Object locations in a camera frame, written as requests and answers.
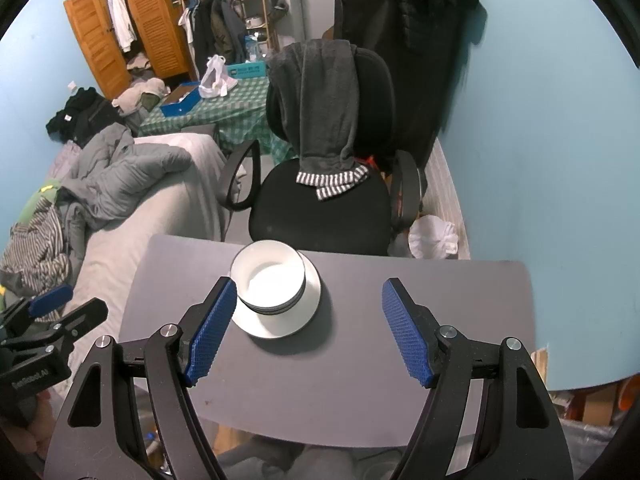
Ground white plate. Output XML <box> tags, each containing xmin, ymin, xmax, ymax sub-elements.
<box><xmin>232</xmin><ymin>254</ymin><xmax>322</xmax><ymax>339</ymax></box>

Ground white bowl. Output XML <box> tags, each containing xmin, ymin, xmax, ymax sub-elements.
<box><xmin>240</xmin><ymin>281</ymin><xmax>306</xmax><ymax>315</ymax></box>
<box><xmin>229</xmin><ymin>240</ymin><xmax>306</xmax><ymax>314</ymax></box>
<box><xmin>231</xmin><ymin>259</ymin><xmax>306</xmax><ymax>314</ymax></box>

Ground left hand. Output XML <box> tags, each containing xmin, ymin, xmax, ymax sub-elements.
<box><xmin>1</xmin><ymin>390</ymin><xmax>55</xmax><ymax>460</ymax></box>

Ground striped black white garment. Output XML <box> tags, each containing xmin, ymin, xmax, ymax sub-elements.
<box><xmin>1</xmin><ymin>197</ymin><xmax>70</xmax><ymax>298</ymax></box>

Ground white plastic bag on floor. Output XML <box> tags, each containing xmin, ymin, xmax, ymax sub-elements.
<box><xmin>408</xmin><ymin>214</ymin><xmax>459</xmax><ymax>259</ymax></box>

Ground black office chair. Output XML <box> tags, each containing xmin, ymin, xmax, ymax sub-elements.
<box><xmin>216</xmin><ymin>39</ymin><xmax>423</xmax><ymax>256</ymax></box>

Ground grey bed mattress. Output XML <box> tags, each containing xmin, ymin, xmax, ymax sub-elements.
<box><xmin>63</xmin><ymin>132</ymin><xmax>231</xmax><ymax>372</ymax></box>

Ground grey padded jacket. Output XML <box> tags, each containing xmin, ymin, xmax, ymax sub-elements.
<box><xmin>56</xmin><ymin>122</ymin><xmax>192</xmax><ymax>236</ymax></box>

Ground black clothes pile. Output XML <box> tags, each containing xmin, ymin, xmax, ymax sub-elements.
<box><xmin>46</xmin><ymin>87</ymin><xmax>122</xmax><ymax>148</ymax></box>

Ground green checked tablecloth table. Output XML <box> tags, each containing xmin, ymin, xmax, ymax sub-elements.
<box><xmin>138</xmin><ymin>77</ymin><xmax>295</xmax><ymax>165</ymax></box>

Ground blue cardboard box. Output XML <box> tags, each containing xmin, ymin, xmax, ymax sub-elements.
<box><xmin>160</xmin><ymin>81</ymin><xmax>201</xmax><ymax>117</ymax></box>

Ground white plastic bag on table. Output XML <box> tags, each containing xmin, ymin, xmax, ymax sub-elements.
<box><xmin>198</xmin><ymin>54</ymin><xmax>239</xmax><ymax>100</ymax></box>

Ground dark grey hooded sweater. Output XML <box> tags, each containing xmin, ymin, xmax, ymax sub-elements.
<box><xmin>267</xmin><ymin>39</ymin><xmax>369</xmax><ymax>200</ymax></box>

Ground wooden louvred wardrobe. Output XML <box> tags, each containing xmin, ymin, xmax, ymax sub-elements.
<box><xmin>64</xmin><ymin>0</ymin><xmax>195</xmax><ymax>99</ymax></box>

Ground clothes rack with jackets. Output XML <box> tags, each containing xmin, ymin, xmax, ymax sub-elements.
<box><xmin>178</xmin><ymin>0</ymin><xmax>248</xmax><ymax>78</ymax></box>

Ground black hanging coats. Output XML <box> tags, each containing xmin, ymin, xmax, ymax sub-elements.
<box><xmin>333</xmin><ymin>0</ymin><xmax>480</xmax><ymax>167</ymax></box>

